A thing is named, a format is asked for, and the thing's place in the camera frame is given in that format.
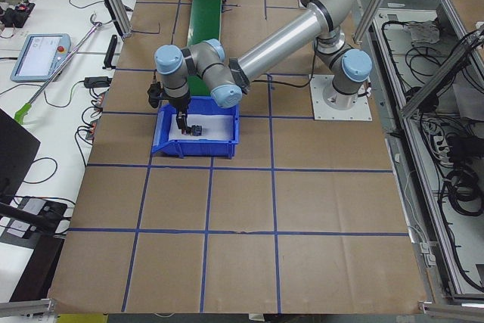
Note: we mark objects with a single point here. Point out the black power adapter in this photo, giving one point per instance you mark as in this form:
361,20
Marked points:
93,82

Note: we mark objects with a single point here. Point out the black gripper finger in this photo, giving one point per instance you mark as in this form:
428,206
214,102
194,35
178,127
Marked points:
179,120
184,123

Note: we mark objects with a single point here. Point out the blue left plastic bin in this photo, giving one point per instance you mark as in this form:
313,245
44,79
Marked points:
203,147

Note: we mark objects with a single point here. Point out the long reach grabber tool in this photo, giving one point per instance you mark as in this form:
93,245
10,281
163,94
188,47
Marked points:
23,111

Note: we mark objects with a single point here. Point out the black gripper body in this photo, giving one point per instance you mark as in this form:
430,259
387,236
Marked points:
180,104

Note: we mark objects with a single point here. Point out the white foam pad left bin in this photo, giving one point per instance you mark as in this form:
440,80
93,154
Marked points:
214,127

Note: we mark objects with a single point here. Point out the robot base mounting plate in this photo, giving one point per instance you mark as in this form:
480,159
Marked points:
329,105

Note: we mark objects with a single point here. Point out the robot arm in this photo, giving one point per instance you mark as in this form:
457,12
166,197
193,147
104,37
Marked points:
229,79

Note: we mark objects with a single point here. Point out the red push button switch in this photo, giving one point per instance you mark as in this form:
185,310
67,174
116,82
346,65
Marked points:
195,130

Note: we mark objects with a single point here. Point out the green conveyor belt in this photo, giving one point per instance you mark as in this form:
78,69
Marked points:
205,21

